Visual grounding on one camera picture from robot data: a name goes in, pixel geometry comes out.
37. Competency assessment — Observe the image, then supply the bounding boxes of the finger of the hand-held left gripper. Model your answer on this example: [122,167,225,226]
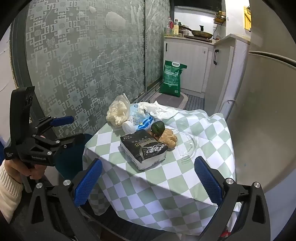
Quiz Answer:
[32,116,75,137]
[33,133,86,160]

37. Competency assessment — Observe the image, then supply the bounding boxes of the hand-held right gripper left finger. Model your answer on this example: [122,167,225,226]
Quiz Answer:
[24,159,103,241]

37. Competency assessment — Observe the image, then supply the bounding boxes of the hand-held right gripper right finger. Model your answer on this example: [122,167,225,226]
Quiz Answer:
[194,156,272,241]

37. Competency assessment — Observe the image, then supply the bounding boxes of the green round fruit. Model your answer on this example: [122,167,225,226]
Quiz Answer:
[151,120,165,137]

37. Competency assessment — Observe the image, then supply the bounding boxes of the person's left forearm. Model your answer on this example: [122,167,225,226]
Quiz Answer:
[0,162,24,224]

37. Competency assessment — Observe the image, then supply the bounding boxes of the person's left hand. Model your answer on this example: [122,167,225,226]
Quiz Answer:
[5,160,47,184]

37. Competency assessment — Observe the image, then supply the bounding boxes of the dark teal chair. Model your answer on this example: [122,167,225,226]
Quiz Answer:
[54,133,93,183]

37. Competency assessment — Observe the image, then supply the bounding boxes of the clear plastic wrap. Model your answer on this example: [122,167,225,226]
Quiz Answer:
[171,125,199,160]

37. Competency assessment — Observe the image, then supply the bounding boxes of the green white checkered tablecloth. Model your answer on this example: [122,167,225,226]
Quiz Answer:
[83,108,236,231]

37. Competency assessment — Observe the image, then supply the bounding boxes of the cream crumpled plastic bag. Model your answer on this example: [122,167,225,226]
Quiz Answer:
[106,93,130,127]

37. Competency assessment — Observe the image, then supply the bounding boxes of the ginger root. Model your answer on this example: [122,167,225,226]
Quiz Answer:
[159,128,178,151]

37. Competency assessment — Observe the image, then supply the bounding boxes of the black tissue pack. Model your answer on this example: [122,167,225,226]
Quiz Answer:
[120,129,169,171]

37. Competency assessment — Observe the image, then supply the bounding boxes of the patterned glass sliding door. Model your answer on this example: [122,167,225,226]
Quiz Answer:
[144,0,171,92]
[10,0,148,144]

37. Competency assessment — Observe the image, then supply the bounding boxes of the blue white plastic packet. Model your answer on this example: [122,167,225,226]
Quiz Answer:
[126,103,154,133]

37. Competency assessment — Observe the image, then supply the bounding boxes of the white crumpled plastic bag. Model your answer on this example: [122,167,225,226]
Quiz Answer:
[139,101,179,120]

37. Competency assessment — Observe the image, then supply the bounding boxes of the oval floor mat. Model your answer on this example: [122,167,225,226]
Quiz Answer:
[151,91,189,109]

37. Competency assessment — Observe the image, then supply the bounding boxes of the beige fridge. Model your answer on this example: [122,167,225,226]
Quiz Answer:
[228,0,296,193]

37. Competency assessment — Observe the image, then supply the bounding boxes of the green rice bag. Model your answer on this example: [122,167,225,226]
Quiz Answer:
[159,60,188,97]

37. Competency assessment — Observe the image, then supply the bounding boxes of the tall white side cabinet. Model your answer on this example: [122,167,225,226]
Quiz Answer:
[203,34,251,121]

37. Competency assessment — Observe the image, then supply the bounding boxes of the white counter cabinet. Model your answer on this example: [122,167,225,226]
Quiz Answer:
[163,38,213,93]

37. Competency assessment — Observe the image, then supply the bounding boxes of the dark stove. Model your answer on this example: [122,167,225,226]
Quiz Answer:
[184,36,212,42]

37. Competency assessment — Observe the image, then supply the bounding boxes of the frying pan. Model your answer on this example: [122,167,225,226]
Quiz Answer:
[178,25,213,40]

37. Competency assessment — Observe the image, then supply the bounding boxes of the yellow hanging item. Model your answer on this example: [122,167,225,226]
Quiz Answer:
[244,6,252,30]

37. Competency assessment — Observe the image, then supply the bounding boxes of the hanging wire rack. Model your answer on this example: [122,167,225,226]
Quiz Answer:
[214,10,227,25]

